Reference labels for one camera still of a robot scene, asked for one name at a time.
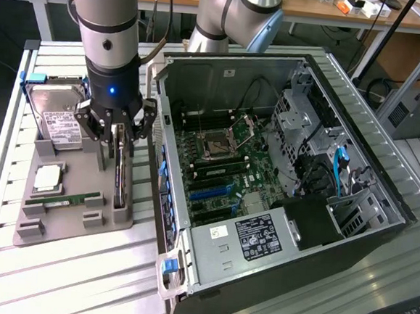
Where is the black cable bundle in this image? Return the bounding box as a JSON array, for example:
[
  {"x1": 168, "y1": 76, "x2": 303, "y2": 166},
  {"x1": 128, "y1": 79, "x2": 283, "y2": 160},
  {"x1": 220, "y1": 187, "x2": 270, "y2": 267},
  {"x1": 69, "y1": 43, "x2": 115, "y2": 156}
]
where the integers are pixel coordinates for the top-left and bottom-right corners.
[{"x1": 290, "y1": 152, "x2": 342, "y2": 203}]

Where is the white box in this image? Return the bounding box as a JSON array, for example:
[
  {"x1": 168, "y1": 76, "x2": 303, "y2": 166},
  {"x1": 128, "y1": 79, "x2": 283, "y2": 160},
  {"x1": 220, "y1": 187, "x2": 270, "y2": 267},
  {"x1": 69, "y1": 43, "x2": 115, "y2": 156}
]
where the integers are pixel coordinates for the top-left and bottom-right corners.
[{"x1": 343, "y1": 0, "x2": 392, "y2": 20}]

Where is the green motherboard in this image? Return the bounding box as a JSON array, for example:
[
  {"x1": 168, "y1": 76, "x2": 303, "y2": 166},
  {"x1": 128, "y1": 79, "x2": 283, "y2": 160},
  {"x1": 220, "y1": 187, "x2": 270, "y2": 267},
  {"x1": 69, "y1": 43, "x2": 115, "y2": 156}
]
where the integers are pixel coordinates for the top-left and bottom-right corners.
[{"x1": 164, "y1": 101, "x2": 295, "y2": 235}]

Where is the slotted metal disk bay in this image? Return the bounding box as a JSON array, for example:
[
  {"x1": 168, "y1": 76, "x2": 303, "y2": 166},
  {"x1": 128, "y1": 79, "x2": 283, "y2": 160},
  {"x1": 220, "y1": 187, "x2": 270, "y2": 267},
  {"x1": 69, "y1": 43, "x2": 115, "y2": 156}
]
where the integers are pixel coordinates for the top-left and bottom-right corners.
[{"x1": 322, "y1": 183, "x2": 392, "y2": 247}]

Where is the grey chipset heatsink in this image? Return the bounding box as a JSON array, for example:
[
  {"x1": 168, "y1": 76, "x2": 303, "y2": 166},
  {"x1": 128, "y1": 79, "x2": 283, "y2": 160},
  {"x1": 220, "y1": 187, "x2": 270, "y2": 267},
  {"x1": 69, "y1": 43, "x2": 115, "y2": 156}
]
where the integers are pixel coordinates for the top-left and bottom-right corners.
[{"x1": 244, "y1": 198, "x2": 270, "y2": 215}]

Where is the black tripod pole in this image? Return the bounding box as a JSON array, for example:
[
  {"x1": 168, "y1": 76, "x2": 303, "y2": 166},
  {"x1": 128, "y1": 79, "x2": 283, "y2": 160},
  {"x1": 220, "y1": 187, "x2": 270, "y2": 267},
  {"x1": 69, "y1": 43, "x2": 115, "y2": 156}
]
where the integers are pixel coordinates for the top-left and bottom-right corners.
[{"x1": 350, "y1": 0, "x2": 416, "y2": 88}]

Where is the hard disk in blue carrier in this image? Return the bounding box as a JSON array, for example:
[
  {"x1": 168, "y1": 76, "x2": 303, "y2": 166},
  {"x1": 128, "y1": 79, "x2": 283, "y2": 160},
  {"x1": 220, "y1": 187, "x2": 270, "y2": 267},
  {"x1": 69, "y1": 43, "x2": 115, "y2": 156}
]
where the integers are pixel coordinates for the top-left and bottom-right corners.
[{"x1": 14, "y1": 70, "x2": 94, "y2": 154}]

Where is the grey power supply with label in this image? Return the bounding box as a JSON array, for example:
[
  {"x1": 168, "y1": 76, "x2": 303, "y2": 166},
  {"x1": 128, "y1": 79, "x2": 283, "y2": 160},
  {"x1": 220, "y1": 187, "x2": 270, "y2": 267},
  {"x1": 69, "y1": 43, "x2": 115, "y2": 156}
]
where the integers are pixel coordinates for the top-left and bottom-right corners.
[{"x1": 184, "y1": 201, "x2": 305, "y2": 295}]

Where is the CPU socket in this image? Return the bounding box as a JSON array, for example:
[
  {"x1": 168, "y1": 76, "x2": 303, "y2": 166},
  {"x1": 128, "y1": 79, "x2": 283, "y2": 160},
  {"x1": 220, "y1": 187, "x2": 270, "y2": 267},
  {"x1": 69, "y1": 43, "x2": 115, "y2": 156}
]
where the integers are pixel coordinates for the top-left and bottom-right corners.
[{"x1": 200, "y1": 129, "x2": 240, "y2": 163}]

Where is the blue wire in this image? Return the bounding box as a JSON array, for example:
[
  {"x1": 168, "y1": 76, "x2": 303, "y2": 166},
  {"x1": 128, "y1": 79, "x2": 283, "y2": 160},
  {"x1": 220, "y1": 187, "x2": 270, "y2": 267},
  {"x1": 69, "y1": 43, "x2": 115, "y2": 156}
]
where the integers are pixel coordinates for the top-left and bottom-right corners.
[{"x1": 332, "y1": 144, "x2": 353, "y2": 200}]

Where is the metal socket cover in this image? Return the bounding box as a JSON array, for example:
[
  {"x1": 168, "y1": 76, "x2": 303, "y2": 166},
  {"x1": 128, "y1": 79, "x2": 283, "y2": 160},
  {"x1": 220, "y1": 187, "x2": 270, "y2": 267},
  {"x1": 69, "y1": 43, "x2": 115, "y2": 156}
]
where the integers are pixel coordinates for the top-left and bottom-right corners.
[{"x1": 225, "y1": 112, "x2": 261, "y2": 151}]

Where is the blue case release latch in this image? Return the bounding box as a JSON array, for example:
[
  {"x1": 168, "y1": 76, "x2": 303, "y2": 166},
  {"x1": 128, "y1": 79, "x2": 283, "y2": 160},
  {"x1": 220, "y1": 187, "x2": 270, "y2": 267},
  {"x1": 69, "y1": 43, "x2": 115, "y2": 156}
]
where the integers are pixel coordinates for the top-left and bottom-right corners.
[{"x1": 162, "y1": 257, "x2": 180, "y2": 276}]

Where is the graphics card with metal bracket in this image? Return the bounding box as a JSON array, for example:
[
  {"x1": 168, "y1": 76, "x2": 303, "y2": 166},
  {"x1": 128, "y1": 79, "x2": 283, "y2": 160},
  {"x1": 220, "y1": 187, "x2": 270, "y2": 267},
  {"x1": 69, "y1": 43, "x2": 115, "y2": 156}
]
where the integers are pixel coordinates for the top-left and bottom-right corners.
[{"x1": 104, "y1": 122, "x2": 133, "y2": 210}]

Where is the blue expansion slot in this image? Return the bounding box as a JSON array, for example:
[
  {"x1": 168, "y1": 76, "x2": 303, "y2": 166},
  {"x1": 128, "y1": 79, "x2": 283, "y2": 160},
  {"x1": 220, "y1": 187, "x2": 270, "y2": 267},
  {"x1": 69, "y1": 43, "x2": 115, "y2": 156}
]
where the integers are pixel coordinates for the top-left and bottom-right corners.
[{"x1": 188, "y1": 183, "x2": 232, "y2": 204}]

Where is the blue slot latch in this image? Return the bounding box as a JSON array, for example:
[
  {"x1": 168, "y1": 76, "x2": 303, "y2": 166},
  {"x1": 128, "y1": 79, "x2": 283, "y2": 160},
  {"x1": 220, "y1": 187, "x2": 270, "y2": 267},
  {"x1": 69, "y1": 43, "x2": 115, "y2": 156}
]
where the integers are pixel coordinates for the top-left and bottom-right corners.
[{"x1": 156, "y1": 159, "x2": 170, "y2": 179}]

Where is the black RAM stick with label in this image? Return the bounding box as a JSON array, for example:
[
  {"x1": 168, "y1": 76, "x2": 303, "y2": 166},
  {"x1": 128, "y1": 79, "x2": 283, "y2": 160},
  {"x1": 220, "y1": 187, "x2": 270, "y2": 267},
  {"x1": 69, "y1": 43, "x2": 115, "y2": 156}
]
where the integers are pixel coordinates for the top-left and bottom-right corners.
[{"x1": 193, "y1": 158, "x2": 249, "y2": 185}]

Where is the silver CPU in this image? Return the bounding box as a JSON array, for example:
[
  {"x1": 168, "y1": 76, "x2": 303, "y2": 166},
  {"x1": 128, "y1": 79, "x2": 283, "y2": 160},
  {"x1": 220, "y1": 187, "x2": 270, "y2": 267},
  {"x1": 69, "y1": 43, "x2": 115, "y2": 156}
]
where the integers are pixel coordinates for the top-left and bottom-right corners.
[{"x1": 32, "y1": 165, "x2": 65, "y2": 194}]

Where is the grey computer box with handle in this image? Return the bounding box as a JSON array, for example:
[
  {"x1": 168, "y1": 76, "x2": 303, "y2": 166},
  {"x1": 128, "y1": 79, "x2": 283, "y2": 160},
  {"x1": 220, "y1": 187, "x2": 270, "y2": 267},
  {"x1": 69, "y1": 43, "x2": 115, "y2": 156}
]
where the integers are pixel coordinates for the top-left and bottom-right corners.
[{"x1": 374, "y1": 86, "x2": 420, "y2": 142}]

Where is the aluminium profile frame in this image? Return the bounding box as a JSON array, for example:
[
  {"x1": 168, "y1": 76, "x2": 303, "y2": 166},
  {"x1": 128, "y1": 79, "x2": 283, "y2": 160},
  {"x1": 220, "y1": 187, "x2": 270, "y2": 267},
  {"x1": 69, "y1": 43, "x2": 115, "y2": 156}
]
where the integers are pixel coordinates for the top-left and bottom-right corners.
[{"x1": 374, "y1": 37, "x2": 420, "y2": 123}]

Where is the black and grey PC case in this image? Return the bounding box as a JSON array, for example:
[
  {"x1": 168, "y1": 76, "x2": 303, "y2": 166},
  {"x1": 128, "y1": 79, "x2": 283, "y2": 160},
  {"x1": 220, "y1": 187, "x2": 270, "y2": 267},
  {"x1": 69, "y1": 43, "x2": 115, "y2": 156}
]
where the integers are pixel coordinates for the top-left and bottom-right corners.
[{"x1": 126, "y1": 41, "x2": 420, "y2": 314}]

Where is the grey parts rack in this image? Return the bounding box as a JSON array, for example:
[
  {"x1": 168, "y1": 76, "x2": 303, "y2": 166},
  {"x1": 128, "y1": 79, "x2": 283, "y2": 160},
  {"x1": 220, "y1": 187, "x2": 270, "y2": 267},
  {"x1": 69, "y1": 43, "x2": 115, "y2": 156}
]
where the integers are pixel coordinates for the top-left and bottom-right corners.
[{"x1": 12, "y1": 93, "x2": 144, "y2": 256}]

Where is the perforated metal disk bay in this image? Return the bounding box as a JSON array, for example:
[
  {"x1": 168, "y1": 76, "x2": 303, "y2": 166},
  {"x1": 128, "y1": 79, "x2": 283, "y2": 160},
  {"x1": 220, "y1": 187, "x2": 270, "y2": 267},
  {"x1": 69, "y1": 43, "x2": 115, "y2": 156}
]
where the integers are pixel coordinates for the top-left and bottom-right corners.
[{"x1": 267, "y1": 58, "x2": 353, "y2": 168}]

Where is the black air shroud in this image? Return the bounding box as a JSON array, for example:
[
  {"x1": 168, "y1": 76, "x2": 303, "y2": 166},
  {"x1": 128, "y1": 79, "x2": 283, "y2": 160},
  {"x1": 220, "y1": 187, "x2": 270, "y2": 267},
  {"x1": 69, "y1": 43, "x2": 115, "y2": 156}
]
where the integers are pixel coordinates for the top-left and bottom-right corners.
[{"x1": 281, "y1": 194, "x2": 348, "y2": 255}]

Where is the long black expansion slot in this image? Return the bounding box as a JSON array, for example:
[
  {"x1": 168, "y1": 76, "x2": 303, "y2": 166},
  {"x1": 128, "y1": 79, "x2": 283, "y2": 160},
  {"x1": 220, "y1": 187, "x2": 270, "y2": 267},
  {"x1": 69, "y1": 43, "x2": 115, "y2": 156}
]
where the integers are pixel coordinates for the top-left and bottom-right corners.
[
  {"x1": 192, "y1": 212, "x2": 232, "y2": 229},
  {"x1": 190, "y1": 202, "x2": 236, "y2": 220},
  {"x1": 186, "y1": 175, "x2": 229, "y2": 195}
]

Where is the green RAM stick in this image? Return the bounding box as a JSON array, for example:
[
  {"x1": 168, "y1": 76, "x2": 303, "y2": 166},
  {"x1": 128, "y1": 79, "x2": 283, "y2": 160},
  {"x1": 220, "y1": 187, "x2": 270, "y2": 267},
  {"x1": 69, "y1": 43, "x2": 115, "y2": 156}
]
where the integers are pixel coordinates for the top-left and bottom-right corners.
[{"x1": 27, "y1": 189, "x2": 101, "y2": 213}]

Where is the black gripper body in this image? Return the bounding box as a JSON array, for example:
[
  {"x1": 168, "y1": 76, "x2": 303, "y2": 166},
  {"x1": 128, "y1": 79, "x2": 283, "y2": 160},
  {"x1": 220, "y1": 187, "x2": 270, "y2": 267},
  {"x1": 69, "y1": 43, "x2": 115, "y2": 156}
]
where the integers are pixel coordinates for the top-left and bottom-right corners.
[{"x1": 81, "y1": 58, "x2": 147, "y2": 127}]

